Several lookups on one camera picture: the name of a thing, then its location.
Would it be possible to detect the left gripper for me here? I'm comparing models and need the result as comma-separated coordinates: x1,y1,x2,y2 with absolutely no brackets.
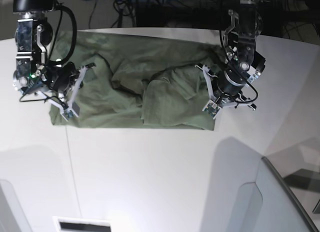
194,63,258,119

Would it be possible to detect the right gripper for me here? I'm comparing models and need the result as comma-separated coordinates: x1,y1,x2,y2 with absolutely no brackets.
37,62,96,121

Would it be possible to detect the green t-shirt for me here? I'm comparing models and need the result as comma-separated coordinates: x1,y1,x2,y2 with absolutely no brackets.
49,32,224,131

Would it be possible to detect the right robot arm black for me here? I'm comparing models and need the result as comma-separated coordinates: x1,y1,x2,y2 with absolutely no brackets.
13,0,96,121

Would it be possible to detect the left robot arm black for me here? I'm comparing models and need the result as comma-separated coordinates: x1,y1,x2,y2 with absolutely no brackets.
195,0,266,118

